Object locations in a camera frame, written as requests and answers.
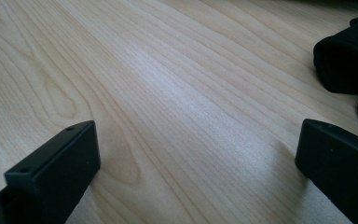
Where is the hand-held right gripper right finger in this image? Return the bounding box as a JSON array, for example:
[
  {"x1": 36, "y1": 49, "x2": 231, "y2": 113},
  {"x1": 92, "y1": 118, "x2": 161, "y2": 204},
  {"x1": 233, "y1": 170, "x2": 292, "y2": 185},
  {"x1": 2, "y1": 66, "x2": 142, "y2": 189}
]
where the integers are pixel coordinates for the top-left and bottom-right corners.
[{"x1": 295, "y1": 118, "x2": 358, "y2": 224}]

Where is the black glove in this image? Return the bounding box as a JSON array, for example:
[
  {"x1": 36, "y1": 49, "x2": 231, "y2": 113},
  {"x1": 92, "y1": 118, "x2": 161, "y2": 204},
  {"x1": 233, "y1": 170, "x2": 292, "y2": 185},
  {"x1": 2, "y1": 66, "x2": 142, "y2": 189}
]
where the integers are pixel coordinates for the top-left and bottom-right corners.
[{"x1": 312, "y1": 13, "x2": 358, "y2": 144}]

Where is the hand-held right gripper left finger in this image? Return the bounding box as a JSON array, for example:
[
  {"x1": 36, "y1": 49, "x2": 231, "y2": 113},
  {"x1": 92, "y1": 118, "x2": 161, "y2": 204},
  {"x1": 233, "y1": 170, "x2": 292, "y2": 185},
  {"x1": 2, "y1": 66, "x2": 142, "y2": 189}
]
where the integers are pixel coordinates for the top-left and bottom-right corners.
[{"x1": 4, "y1": 119, "x2": 102, "y2": 224}]

